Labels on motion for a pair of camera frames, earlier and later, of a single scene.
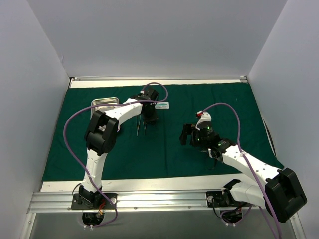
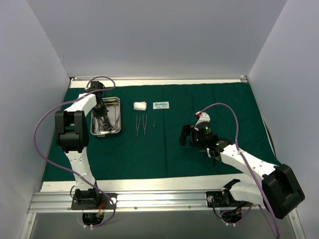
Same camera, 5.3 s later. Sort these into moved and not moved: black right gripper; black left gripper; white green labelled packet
Moved: black left gripper
Not moved: white green labelled packet; black right gripper
